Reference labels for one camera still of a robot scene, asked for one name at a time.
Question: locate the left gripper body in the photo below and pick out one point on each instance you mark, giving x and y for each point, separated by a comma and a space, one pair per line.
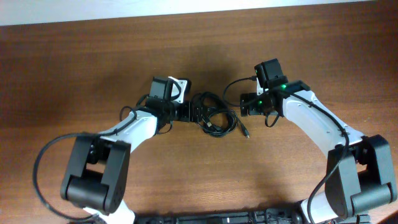
173, 107

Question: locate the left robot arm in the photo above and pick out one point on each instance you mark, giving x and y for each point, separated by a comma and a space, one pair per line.
96, 175

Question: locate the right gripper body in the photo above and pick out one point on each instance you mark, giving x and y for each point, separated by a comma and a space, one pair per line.
245, 104

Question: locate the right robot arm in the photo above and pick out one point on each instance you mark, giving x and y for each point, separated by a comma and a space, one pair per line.
359, 172

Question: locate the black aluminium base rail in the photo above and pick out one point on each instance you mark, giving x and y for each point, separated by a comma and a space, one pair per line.
267, 216

